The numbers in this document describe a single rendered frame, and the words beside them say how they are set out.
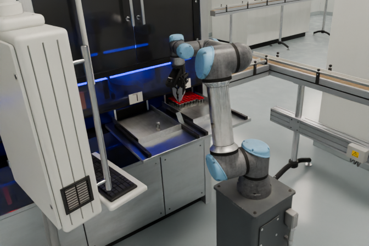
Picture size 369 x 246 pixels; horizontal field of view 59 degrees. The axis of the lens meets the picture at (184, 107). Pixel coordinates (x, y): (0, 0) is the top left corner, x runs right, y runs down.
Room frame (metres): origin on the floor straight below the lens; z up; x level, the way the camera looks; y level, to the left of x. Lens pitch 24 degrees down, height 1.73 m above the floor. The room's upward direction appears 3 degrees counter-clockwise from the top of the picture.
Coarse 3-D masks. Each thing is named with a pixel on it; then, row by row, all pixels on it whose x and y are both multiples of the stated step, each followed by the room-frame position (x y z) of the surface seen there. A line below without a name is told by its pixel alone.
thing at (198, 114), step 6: (204, 96) 1.97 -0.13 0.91; (162, 102) 1.91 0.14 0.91; (204, 102) 1.94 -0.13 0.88; (174, 108) 1.80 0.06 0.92; (192, 108) 1.85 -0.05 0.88; (198, 108) 1.85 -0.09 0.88; (204, 108) 1.84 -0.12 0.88; (186, 114) 1.77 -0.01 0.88; (192, 114) 1.77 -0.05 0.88; (198, 114) 1.76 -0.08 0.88; (204, 114) 1.76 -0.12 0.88; (192, 120) 1.64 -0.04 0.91; (198, 120) 1.65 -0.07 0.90; (204, 120) 1.68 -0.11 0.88
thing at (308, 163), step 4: (300, 160) 2.34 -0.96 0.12; (304, 160) 2.37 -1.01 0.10; (308, 160) 2.40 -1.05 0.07; (288, 164) 2.28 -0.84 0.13; (292, 164) 2.28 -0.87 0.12; (296, 164) 2.28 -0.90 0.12; (308, 164) 2.43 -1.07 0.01; (284, 168) 2.25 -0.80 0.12; (288, 168) 2.26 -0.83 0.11; (280, 172) 2.22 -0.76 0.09; (284, 172) 2.23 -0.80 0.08; (276, 176) 2.20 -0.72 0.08; (280, 176) 2.20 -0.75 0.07
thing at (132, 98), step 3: (135, 93) 1.74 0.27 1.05; (138, 93) 1.75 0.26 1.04; (141, 93) 1.76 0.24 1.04; (129, 96) 1.71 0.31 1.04; (132, 96) 1.73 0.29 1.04; (135, 96) 1.73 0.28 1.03; (138, 96) 1.75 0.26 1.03; (141, 96) 1.75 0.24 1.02; (129, 99) 1.71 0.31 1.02; (132, 99) 1.72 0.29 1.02; (135, 99) 1.73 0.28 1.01; (138, 99) 1.74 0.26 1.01; (141, 99) 1.75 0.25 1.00; (132, 102) 1.72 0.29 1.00; (135, 102) 1.73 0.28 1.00
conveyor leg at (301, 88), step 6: (300, 90) 2.30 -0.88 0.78; (300, 96) 2.29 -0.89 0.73; (300, 102) 2.29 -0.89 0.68; (300, 108) 2.29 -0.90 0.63; (300, 114) 2.29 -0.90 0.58; (294, 132) 2.31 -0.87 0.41; (294, 138) 2.30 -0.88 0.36; (294, 144) 2.30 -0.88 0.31; (294, 150) 2.30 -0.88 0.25; (294, 156) 2.29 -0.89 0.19; (294, 168) 2.29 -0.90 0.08
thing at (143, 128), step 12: (156, 108) 1.81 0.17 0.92; (120, 120) 1.74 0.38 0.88; (132, 120) 1.73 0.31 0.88; (144, 120) 1.72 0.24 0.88; (156, 120) 1.71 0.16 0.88; (168, 120) 1.70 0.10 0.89; (132, 132) 1.58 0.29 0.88; (144, 132) 1.57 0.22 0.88; (156, 132) 1.51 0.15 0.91; (168, 132) 1.54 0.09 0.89
